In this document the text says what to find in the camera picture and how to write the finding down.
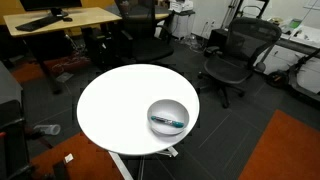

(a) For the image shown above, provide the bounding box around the white work desk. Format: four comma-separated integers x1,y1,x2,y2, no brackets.
255,23,320,76

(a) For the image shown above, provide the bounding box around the black padded office chair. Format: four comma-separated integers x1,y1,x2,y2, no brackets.
114,0,176,67

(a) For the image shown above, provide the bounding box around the metal tripod stand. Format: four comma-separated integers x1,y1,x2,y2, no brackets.
221,0,245,30

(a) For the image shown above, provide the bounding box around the black mesh office chair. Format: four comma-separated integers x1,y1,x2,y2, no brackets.
197,16,283,110

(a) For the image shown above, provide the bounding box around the black electric scooter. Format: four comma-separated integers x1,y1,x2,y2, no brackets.
264,49,320,102

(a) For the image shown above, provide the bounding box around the grey bowl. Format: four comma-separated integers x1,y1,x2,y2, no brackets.
146,98,191,136

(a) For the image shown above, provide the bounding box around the clear plastic cup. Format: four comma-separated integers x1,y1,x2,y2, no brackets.
33,123,62,137

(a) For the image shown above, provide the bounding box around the black computer monitor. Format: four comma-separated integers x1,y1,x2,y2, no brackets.
19,0,83,18

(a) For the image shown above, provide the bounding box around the small white paper tag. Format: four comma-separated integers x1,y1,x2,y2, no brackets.
63,152,75,165

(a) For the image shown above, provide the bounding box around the white drawer cabinet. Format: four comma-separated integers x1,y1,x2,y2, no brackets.
170,11,197,40

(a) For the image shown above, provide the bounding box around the white table base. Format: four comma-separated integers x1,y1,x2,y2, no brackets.
108,145,180,180

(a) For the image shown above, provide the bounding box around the black computer tower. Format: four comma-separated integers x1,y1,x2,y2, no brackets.
81,26,117,69

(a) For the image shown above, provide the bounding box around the light wooden desk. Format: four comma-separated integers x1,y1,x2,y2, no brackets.
2,6,123,95

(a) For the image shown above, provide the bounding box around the black keyboard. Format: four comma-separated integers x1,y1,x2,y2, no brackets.
14,15,64,33

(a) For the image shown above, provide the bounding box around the grey floor plate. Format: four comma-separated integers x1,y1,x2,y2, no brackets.
54,71,75,84

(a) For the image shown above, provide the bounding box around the white printer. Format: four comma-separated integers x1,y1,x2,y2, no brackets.
168,0,195,14

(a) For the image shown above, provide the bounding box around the green box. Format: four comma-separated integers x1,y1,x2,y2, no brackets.
288,18,303,30

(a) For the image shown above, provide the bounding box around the small black box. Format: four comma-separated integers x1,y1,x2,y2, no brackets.
207,28,230,52

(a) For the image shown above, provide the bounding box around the teal marker pen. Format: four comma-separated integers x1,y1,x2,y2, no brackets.
150,115,185,129

